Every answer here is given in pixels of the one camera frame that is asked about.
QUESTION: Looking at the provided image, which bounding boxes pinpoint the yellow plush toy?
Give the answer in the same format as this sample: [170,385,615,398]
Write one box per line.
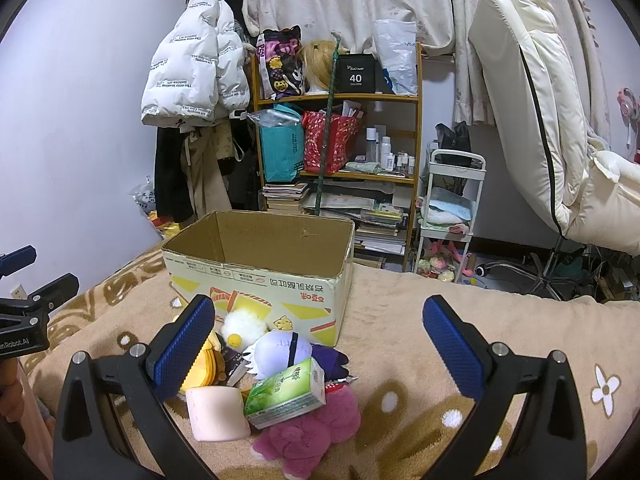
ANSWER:
[180,330,227,393]

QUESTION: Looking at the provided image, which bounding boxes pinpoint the black tissue pack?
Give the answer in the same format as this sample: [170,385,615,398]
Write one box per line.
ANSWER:
[221,347,247,387]

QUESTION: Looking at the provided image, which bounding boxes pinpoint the white purple doll plush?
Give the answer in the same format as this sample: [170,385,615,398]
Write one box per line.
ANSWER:
[219,310,349,382]

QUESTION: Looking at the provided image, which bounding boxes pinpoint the pink bear plush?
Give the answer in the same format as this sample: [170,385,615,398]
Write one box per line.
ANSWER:
[252,384,361,479]

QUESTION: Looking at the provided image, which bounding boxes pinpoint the green tissue pack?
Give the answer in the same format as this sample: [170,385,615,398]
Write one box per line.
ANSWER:
[243,358,326,429]

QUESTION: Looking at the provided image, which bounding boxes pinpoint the beige patterned blanket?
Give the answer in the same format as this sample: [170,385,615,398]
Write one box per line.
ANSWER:
[24,250,639,479]

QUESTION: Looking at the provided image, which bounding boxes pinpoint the beige trench coat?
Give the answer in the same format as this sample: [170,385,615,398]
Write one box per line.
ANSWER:
[182,119,244,220]

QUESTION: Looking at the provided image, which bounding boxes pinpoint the cardboard box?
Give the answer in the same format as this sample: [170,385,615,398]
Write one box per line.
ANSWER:
[162,210,355,347]

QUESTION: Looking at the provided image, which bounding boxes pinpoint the stack of books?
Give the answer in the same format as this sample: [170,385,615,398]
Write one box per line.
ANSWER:
[262,181,309,214]

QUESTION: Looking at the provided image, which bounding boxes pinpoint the white puffer jacket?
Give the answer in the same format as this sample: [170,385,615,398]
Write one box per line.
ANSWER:
[141,0,250,128]

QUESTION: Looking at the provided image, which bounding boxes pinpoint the white rolling cart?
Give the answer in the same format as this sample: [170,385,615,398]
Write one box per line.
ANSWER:
[412,148,486,282]

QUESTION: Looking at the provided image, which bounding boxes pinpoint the teal gift bag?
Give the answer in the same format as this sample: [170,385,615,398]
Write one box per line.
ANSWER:
[258,104,304,183]

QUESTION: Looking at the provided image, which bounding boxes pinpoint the green pole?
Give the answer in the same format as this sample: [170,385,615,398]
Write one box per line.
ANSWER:
[314,32,341,217]

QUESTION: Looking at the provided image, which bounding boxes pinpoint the purple patterned bag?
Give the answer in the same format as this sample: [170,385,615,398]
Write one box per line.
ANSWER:
[256,25,305,101]

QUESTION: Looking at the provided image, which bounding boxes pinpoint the wooden bookshelf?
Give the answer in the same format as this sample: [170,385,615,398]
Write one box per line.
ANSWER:
[250,55,423,270]

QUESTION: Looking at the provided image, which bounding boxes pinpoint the red gift bag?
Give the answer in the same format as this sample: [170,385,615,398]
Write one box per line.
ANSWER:
[303,110,361,174]

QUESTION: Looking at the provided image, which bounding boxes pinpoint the blonde wig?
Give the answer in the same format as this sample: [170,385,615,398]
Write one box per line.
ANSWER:
[298,40,335,94]

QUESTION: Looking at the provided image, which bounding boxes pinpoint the black box with 40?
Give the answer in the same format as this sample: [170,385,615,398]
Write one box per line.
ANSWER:
[335,54,375,93]

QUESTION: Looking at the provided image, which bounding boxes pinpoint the beige curtain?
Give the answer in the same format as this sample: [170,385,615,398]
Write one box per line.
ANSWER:
[246,0,610,138]

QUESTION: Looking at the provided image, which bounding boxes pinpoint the white plastic bag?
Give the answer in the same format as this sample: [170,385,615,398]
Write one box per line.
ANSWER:
[373,18,419,96]

